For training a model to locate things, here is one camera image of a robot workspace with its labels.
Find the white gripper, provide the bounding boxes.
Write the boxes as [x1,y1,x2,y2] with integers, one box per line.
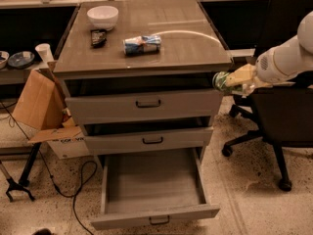
[226,47,293,96]

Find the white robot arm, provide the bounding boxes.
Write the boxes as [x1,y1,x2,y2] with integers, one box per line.
[225,12,313,95]

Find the top grey drawer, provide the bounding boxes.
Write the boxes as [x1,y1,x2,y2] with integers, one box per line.
[66,89,222,124]

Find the grey drawer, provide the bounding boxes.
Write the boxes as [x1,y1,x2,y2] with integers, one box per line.
[85,127,213,155]
[91,148,219,230]
[66,89,222,124]

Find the middle grey drawer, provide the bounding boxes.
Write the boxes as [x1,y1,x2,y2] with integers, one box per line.
[85,127,213,155]

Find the grey drawer cabinet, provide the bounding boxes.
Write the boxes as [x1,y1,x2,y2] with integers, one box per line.
[55,0,232,156]

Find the blue white soda can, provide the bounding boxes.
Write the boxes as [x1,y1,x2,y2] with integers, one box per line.
[122,34,161,55]

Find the bottom grey drawer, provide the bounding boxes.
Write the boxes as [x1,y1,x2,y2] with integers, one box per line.
[91,148,219,230]

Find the black office chair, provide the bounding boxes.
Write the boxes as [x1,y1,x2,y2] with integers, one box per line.
[222,0,313,191]

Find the dark snack packet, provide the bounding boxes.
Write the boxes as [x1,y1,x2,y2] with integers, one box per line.
[91,29,107,48]

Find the white bowl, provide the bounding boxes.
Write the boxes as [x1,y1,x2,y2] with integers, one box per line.
[87,6,118,30]

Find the white paper cup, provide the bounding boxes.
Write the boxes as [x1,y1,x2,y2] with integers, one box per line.
[35,43,54,63]

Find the brown cardboard box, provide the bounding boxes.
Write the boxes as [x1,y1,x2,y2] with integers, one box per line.
[13,69,90,159]

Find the dark blue plate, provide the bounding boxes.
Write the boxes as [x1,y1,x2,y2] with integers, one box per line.
[8,51,35,70]

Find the small bowl at left edge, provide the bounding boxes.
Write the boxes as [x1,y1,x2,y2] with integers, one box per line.
[0,51,10,70]

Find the black stand leg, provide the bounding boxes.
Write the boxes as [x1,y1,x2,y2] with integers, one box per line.
[19,143,41,187]

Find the black clamp tool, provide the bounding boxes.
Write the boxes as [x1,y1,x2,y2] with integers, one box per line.
[0,161,35,202]

